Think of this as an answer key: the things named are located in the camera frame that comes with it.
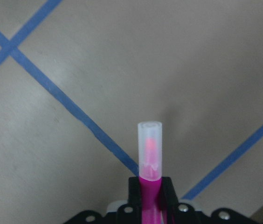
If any pink marker pen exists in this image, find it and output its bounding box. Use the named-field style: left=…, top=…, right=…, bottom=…
left=138, top=121, right=162, bottom=224

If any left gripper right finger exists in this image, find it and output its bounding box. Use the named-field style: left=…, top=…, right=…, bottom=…
left=160, top=177, right=179, bottom=210

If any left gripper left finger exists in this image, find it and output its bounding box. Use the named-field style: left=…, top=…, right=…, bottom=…
left=128, top=177, right=142, bottom=209

